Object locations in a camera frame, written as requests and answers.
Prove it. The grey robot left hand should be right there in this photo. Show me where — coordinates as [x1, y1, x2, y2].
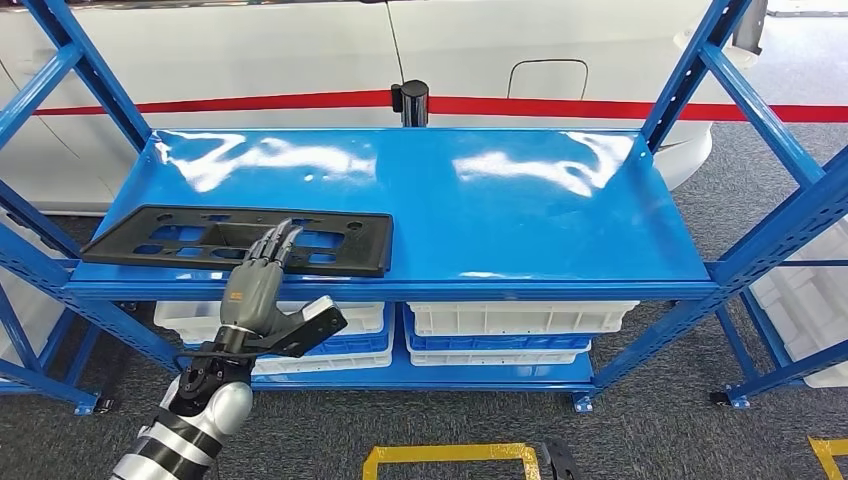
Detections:
[221, 217, 306, 336]

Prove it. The black plastic plate part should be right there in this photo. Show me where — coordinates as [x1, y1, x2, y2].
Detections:
[79, 203, 395, 280]

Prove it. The blue metal shelf rack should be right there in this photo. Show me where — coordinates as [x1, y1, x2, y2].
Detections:
[705, 258, 848, 411]
[0, 261, 104, 417]
[0, 0, 848, 415]

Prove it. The red barrier belt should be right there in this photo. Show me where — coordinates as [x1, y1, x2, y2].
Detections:
[427, 94, 848, 125]
[33, 89, 393, 119]

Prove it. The white car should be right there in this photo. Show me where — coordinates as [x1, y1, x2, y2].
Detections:
[0, 0, 763, 217]

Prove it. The yellow floor tape square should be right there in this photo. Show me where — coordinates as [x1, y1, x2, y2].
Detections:
[808, 437, 848, 480]
[361, 442, 543, 480]

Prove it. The black robot right foot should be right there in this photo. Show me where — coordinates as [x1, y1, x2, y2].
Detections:
[541, 437, 584, 480]

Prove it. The grey pillar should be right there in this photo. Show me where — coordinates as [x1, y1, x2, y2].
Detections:
[731, 0, 770, 56]

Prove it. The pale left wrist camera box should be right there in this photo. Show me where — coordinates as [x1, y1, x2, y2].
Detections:
[301, 296, 340, 326]

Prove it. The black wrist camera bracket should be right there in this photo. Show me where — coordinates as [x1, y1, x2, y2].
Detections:
[251, 304, 350, 360]

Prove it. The black stanchion post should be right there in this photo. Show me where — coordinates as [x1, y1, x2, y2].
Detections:
[390, 79, 431, 128]

